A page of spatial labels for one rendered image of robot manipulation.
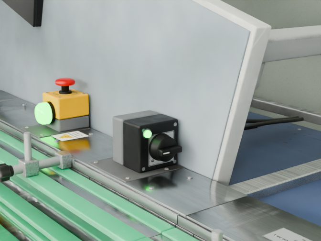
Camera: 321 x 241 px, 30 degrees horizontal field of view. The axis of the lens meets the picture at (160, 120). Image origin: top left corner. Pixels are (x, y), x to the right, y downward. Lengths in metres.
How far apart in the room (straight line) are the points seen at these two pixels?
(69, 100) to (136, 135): 0.28
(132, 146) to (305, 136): 0.45
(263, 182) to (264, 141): 0.28
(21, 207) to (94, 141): 0.18
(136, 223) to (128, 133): 0.18
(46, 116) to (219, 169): 0.40
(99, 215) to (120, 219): 0.03
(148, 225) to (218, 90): 0.23
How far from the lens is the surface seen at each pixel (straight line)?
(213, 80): 0.92
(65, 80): 1.21
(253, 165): 1.08
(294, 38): 0.99
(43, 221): 1.03
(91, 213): 0.87
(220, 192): 0.90
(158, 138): 0.95
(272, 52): 0.96
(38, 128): 1.23
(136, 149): 0.95
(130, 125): 0.96
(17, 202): 1.12
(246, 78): 0.88
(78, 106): 1.21
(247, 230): 0.78
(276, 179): 0.98
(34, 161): 1.02
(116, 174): 0.96
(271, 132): 1.30
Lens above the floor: 1.36
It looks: 36 degrees down
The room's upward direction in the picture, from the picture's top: 101 degrees counter-clockwise
